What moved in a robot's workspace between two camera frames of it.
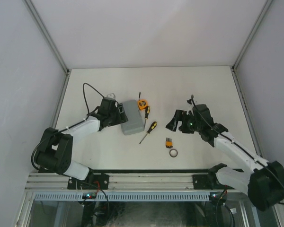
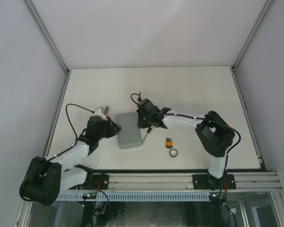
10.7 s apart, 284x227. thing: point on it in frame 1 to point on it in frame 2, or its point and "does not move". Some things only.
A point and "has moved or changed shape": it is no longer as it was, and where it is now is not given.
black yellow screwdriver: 153,126 does not move
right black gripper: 179,115 to 140,124
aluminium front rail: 124,182 does not move
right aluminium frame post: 252,35 does not move
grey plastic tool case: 135,124 has moved or changed shape
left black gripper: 119,120 to 113,129
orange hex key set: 169,143 does not move
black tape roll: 173,152 does not move
